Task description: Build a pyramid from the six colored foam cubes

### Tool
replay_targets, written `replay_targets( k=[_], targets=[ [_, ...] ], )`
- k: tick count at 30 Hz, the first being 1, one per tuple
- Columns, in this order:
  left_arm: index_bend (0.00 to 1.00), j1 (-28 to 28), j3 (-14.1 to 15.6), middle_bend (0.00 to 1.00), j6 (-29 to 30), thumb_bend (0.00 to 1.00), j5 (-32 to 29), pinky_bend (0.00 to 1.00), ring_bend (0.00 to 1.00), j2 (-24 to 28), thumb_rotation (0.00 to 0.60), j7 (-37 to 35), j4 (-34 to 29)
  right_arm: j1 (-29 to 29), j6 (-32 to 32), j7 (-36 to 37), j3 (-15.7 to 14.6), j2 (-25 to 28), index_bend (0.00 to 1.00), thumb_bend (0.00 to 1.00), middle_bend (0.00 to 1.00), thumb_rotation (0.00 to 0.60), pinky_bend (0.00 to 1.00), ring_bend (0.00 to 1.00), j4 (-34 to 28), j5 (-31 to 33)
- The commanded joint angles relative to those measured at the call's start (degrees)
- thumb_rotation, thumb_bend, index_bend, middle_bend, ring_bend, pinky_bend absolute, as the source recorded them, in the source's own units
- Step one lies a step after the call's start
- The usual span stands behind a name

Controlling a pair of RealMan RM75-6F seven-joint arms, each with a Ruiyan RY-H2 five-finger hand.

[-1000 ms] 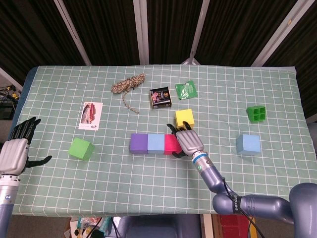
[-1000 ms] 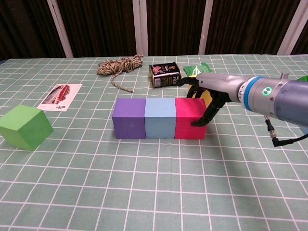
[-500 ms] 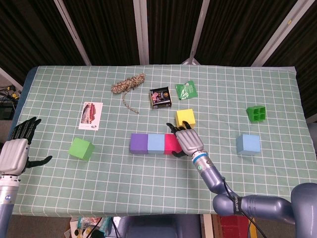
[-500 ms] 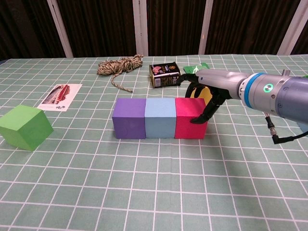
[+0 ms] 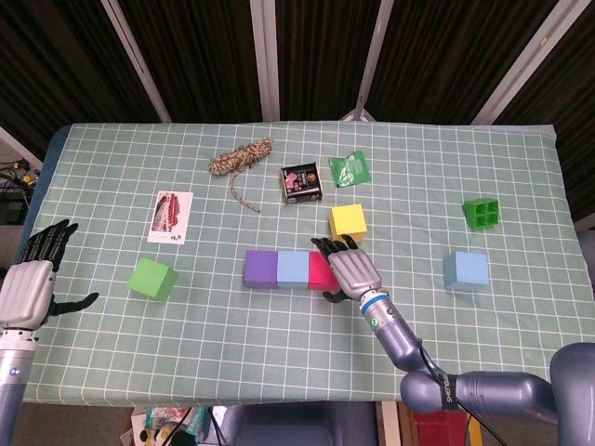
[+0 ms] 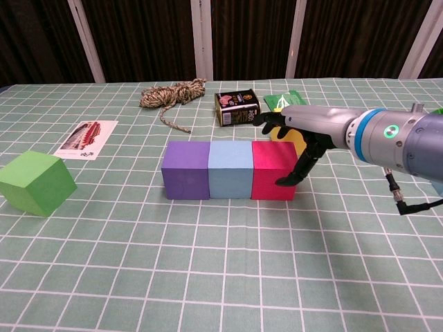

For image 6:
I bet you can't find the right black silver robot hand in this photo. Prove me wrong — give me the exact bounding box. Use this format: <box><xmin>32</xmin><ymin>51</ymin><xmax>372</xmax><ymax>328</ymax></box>
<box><xmin>252</xmin><ymin>104</ymin><xmax>350</xmax><ymax>187</ymax></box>

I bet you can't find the yellow foam cube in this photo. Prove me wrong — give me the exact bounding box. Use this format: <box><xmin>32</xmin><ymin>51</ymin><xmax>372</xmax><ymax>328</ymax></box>
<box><xmin>270</xmin><ymin>126</ymin><xmax>307</xmax><ymax>155</ymax></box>

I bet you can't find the pink foam cube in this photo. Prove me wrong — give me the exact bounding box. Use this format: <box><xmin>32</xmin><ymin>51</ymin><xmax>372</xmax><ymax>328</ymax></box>
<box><xmin>251</xmin><ymin>140</ymin><xmax>299</xmax><ymax>201</ymax></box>

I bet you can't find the purple foam cube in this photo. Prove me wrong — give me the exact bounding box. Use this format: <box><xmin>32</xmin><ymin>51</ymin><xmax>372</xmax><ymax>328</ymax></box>
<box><xmin>161</xmin><ymin>140</ymin><xmax>211</xmax><ymax>201</ymax></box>

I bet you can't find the green foil packet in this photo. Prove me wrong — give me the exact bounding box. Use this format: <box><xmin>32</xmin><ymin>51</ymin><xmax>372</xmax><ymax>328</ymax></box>
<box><xmin>263</xmin><ymin>89</ymin><xmax>308</xmax><ymax>113</ymax></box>

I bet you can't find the small black box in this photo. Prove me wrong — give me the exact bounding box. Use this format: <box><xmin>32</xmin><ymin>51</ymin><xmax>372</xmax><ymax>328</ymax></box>
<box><xmin>214</xmin><ymin>88</ymin><xmax>262</xmax><ymax>128</ymax></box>

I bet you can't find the green checkered tablecloth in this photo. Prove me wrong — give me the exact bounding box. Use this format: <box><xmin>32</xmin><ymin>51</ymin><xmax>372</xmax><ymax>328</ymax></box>
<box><xmin>0</xmin><ymin>78</ymin><xmax>443</xmax><ymax>332</ymax></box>

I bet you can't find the dark pleated curtain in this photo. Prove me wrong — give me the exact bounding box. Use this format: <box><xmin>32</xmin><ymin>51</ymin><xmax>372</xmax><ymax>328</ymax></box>
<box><xmin>0</xmin><ymin>0</ymin><xmax>443</xmax><ymax>87</ymax></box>

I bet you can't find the white postcard with red picture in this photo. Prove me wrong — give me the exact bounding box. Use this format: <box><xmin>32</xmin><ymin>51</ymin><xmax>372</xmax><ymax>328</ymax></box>
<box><xmin>54</xmin><ymin>120</ymin><xmax>119</xmax><ymax>160</ymax></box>

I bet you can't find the green foam cube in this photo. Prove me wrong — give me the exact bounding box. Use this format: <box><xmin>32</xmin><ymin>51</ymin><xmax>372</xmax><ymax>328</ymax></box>
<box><xmin>0</xmin><ymin>150</ymin><xmax>78</xmax><ymax>218</ymax></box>

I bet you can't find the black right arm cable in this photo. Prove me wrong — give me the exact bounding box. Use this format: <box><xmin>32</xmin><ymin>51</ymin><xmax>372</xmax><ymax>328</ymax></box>
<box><xmin>383</xmin><ymin>167</ymin><xmax>443</xmax><ymax>216</ymax></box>

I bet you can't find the braided multicolour rope bundle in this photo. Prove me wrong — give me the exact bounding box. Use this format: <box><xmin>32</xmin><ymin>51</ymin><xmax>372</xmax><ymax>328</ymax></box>
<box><xmin>139</xmin><ymin>77</ymin><xmax>207</xmax><ymax>134</ymax></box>

